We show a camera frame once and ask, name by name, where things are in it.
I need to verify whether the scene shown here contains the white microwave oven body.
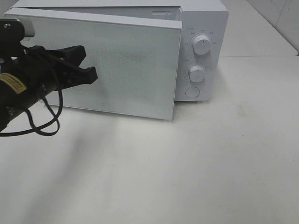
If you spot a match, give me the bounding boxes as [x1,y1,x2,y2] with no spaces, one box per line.
[5,0,229,102]

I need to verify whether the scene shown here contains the upper white power knob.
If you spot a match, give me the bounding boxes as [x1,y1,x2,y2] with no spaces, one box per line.
[192,34,211,55]

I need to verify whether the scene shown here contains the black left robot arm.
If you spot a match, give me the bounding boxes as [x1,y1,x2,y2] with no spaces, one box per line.
[0,45,98,137]

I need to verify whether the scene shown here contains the lower white timer knob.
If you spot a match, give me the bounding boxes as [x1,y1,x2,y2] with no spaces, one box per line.
[188,65,206,83]

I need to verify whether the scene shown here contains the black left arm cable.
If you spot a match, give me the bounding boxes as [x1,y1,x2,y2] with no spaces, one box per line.
[0,46,64,137]

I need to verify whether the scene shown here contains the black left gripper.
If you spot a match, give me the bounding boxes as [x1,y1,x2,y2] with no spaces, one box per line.
[9,45,98,103]

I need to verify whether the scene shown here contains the white microwave door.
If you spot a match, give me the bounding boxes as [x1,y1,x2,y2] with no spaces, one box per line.
[5,8,182,120]

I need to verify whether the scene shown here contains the round white door button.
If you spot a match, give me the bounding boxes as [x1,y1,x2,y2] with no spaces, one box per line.
[185,87,200,98]

